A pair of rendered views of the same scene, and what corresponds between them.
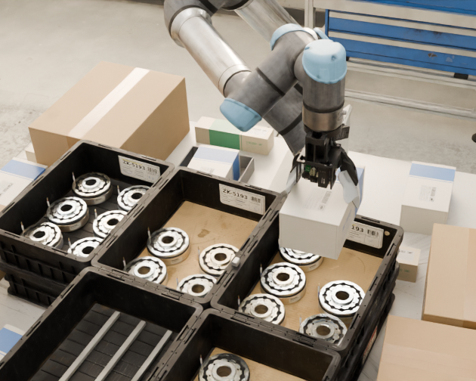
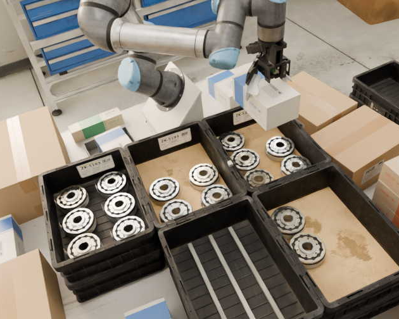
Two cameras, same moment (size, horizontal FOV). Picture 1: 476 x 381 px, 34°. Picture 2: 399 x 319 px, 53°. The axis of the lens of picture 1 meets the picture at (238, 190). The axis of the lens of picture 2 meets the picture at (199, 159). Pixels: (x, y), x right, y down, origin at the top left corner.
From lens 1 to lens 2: 1.01 m
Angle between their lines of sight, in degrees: 34
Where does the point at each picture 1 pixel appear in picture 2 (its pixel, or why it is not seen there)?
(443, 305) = (318, 118)
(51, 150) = (7, 202)
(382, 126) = (104, 99)
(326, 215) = (287, 94)
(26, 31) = not seen: outside the picture
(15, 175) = not seen: outside the picture
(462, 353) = (352, 129)
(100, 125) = (33, 161)
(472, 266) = (304, 95)
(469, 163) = not seen: hidden behind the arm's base
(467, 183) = not seen: hidden behind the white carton
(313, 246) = (285, 118)
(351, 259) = (253, 130)
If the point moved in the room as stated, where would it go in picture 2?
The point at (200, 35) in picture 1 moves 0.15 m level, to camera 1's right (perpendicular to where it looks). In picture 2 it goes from (145, 30) to (182, 7)
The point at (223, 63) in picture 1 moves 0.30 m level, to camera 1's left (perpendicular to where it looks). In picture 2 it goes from (188, 34) to (102, 92)
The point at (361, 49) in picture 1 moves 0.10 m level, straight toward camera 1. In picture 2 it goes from (71, 62) to (78, 67)
